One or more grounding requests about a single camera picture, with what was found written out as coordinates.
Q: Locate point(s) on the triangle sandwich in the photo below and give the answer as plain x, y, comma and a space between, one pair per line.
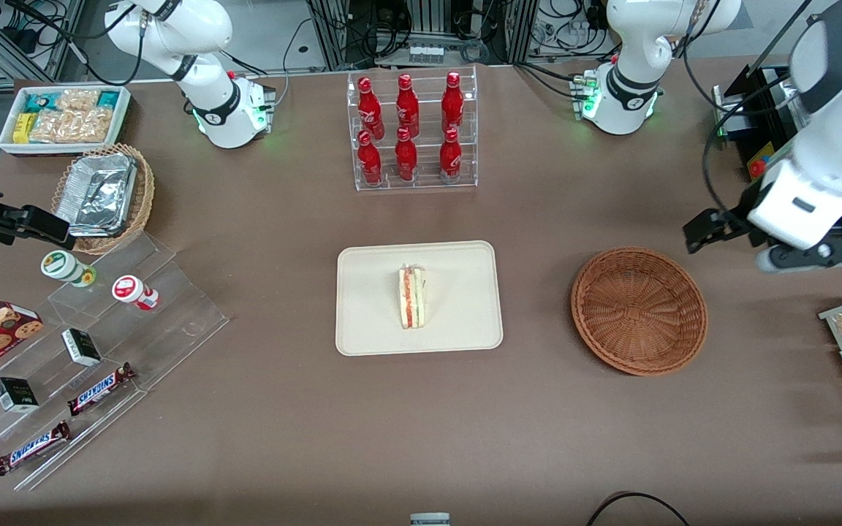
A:
412, 299

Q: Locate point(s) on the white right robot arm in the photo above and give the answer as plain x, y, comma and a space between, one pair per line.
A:
216, 109

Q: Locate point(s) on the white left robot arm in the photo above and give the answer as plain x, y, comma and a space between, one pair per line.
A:
626, 95

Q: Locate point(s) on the aluminium foil tray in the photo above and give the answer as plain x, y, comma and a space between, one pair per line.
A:
96, 193

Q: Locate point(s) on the large round brown wicker basket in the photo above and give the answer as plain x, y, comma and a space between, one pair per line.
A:
640, 314

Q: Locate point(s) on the small brown wicker basket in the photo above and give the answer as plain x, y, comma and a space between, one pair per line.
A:
145, 190

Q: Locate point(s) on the beige rectangular serving tray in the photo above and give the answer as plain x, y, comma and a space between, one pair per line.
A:
457, 307

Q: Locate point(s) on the green lidded yoghurt cup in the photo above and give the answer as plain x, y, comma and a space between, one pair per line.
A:
63, 267

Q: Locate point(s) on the red emergency stop button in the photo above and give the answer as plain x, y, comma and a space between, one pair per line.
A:
757, 168

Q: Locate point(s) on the yellow snack pack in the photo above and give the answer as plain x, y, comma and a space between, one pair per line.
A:
23, 128

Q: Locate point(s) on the teal snack pack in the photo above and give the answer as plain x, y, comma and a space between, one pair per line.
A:
39, 102
108, 98

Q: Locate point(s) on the large clear cracker bag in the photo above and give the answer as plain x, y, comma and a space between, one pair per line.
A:
74, 126

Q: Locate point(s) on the black hot food warmer machine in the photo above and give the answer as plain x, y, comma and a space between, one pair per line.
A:
731, 109

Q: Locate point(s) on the red lidded yoghurt cup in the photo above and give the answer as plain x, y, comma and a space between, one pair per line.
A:
131, 290

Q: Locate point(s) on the small black carton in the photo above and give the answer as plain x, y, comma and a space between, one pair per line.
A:
15, 394
81, 347

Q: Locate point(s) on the small clear cracker bag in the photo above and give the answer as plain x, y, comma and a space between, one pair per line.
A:
77, 100

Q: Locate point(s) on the white snack bin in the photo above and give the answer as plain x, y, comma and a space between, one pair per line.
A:
125, 124

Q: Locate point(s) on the clear acrylic step display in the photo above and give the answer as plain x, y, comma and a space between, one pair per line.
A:
172, 307

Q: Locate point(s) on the Snickers chocolate bar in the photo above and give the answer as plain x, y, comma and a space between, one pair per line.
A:
99, 389
32, 448

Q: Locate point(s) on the red soda bottle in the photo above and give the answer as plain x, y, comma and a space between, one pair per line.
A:
407, 108
370, 161
451, 158
452, 106
406, 159
370, 109

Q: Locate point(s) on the clear acrylic bottle rack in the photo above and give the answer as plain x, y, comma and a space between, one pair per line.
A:
414, 164

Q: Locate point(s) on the white power strip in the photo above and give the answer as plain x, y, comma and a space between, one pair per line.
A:
425, 52

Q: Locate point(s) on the small grey device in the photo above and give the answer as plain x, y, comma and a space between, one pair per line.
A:
430, 520

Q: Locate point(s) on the aluminium frame rack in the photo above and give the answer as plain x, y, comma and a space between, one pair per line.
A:
421, 22

